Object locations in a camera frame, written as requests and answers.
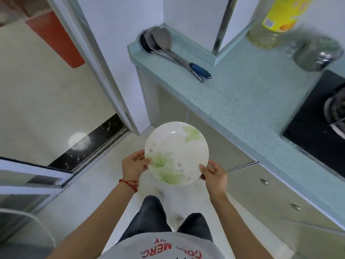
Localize person's left hand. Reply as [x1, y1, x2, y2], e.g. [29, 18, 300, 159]
[121, 149, 153, 184]

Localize person's right hand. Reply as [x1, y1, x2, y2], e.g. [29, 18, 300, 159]
[199, 160, 229, 204]

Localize white green floral plate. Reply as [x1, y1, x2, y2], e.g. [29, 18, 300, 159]
[144, 121, 210, 186]

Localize grey kitchen cabinet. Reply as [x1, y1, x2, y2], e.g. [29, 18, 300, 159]
[136, 66, 345, 259]

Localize person's left forearm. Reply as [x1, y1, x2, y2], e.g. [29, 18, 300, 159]
[47, 182, 138, 259]

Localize person's right forearm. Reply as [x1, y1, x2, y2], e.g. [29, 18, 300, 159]
[210, 195, 274, 259]

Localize grey cabinet door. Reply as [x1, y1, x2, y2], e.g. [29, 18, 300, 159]
[151, 78, 190, 127]
[185, 107, 260, 173]
[280, 218, 345, 259]
[227, 162, 345, 232]

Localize green speckled countertop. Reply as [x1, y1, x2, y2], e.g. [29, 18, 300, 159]
[127, 23, 345, 222]

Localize dark denim jeans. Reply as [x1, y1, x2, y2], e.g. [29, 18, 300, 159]
[117, 195, 213, 243]

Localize white printed t-shirt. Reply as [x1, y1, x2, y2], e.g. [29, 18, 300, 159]
[98, 232, 226, 259]

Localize black glass gas stove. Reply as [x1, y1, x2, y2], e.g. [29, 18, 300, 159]
[280, 69, 345, 179]

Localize steel ladle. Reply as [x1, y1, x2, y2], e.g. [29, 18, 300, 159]
[139, 31, 205, 83]

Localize rusty gas burner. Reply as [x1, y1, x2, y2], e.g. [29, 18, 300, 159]
[323, 87, 345, 139]

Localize red furniture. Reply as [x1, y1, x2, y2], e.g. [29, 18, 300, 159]
[26, 10, 86, 69]

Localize metal corner trim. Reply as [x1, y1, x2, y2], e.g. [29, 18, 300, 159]
[212, 0, 239, 56]

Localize round steel lidded container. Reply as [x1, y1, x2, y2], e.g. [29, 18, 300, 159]
[292, 37, 344, 72]

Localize yellow label oil bottle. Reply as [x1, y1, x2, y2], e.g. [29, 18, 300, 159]
[247, 0, 316, 49]

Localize red bead bracelet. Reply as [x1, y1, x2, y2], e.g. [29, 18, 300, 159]
[118, 179, 139, 193]

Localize aluminium door frame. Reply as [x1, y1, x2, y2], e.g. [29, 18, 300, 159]
[44, 0, 140, 136]

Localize thin grey curved cable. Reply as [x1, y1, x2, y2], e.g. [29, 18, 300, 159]
[0, 207, 56, 249]

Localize steel spatula blue handle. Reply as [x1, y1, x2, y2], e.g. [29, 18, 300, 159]
[151, 27, 212, 79]

